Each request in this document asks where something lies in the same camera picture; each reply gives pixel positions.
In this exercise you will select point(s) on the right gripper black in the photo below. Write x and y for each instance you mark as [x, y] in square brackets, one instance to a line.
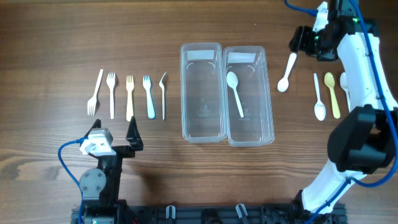
[300, 42]

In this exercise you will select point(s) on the white fork, tines down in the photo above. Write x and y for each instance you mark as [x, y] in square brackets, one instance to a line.
[92, 102]

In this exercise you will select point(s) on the white plastic fork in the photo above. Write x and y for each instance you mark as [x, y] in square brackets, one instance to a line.
[111, 82]

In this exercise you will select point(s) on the clear plastic container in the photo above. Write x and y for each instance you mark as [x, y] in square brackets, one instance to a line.
[203, 93]
[250, 108]

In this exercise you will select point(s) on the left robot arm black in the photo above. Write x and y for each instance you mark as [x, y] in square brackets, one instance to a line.
[100, 186]

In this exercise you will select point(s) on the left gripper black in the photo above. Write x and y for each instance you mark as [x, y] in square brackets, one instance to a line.
[135, 142]

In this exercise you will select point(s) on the left clear plastic container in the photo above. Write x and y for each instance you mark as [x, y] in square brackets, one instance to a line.
[203, 93]

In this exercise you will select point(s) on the yellow plastic spoon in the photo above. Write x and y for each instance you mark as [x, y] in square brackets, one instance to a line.
[330, 83]

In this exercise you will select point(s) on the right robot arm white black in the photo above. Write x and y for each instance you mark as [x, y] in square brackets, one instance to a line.
[366, 140]

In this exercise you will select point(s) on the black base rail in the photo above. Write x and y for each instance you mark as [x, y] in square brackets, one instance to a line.
[261, 214]

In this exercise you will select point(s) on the white wide-handled spoon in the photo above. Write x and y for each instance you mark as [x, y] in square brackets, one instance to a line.
[283, 83]

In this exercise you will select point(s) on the right clear plastic container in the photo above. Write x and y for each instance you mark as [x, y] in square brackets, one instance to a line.
[250, 108]

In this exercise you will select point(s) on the white slim-handled spoon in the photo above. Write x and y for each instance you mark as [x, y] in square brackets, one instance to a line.
[319, 108]

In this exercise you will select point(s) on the light blue spork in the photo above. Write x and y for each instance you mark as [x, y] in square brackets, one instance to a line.
[150, 106]

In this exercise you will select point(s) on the yellow plastic fork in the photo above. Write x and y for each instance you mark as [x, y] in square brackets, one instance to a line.
[129, 106]

